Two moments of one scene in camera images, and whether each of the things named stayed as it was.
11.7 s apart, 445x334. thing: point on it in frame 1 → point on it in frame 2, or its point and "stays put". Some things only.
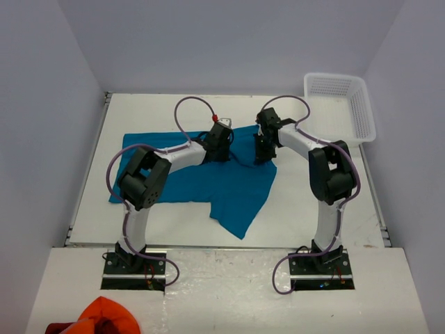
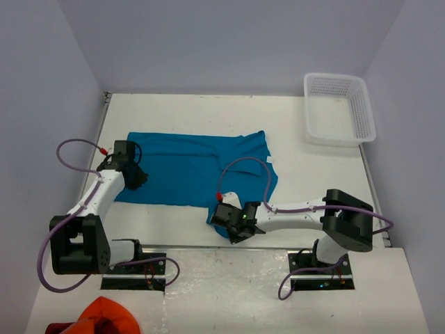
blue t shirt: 233,188 stays put
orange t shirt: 104,316 stays put
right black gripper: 261,156 → 235,238
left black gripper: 224,156 → 140,179
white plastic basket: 340,111 stays put
